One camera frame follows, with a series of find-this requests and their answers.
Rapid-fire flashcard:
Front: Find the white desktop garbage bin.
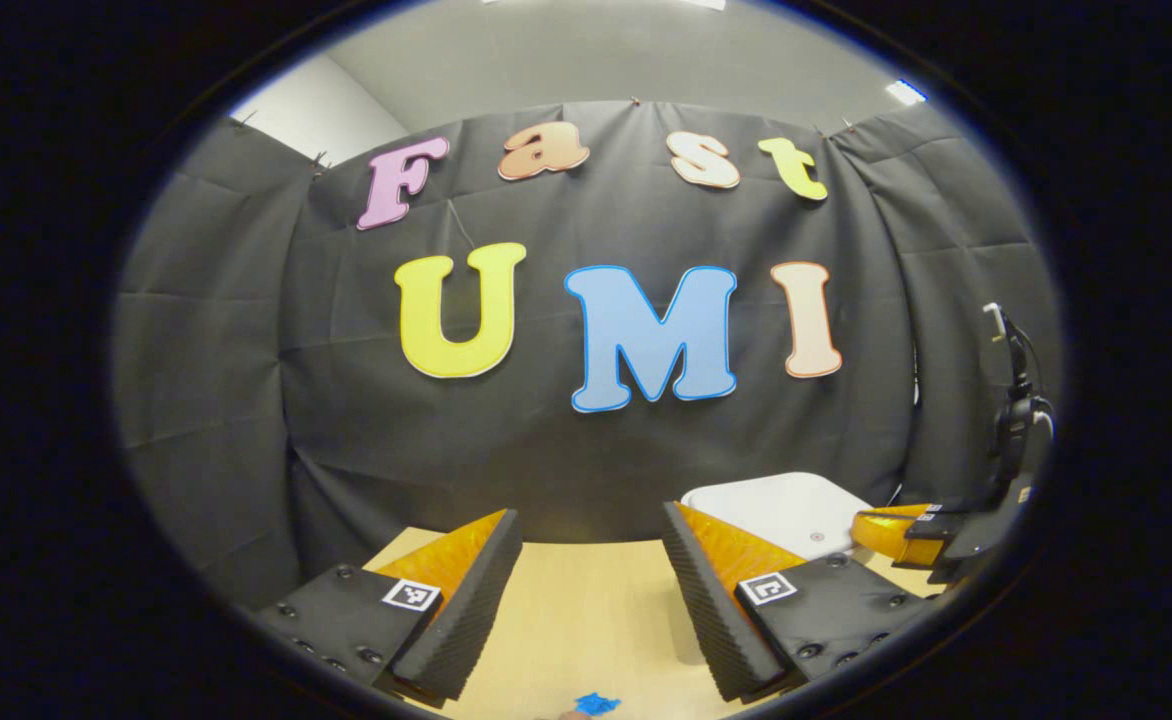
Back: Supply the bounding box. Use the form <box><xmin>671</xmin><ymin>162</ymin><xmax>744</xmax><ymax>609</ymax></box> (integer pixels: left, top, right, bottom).
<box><xmin>681</xmin><ymin>472</ymin><xmax>877</xmax><ymax>563</ymax></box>

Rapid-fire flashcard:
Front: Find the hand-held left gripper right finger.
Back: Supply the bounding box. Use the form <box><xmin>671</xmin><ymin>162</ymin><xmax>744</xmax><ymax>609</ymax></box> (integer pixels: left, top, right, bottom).
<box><xmin>661</xmin><ymin>500</ymin><xmax>937</xmax><ymax>703</ymax></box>

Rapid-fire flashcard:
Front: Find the wooden desktop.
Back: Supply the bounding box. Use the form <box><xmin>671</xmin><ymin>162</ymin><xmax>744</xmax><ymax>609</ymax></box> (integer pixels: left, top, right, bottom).
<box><xmin>361</xmin><ymin>528</ymin><xmax>947</xmax><ymax>720</ymax></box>

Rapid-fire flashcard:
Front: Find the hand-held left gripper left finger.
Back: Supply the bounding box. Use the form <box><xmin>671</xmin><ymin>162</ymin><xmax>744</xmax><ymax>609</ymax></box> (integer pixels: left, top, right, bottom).
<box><xmin>251</xmin><ymin>508</ymin><xmax>525</xmax><ymax>706</ymax></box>

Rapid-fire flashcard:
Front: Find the black backdrop cloth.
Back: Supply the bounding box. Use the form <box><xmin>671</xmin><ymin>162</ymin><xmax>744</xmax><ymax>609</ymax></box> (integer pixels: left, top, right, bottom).
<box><xmin>111</xmin><ymin>98</ymin><xmax>1062</xmax><ymax>611</ymax></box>

